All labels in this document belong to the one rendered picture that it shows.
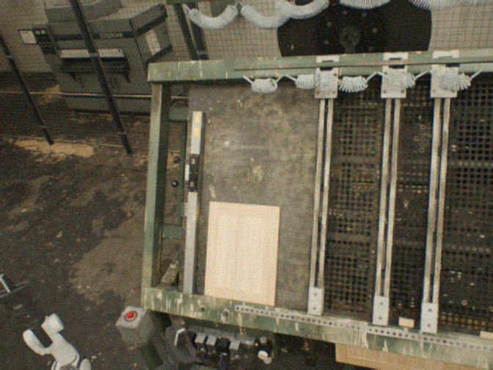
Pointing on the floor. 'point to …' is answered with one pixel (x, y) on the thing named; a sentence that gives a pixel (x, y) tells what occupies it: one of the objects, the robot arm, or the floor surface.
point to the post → (150, 355)
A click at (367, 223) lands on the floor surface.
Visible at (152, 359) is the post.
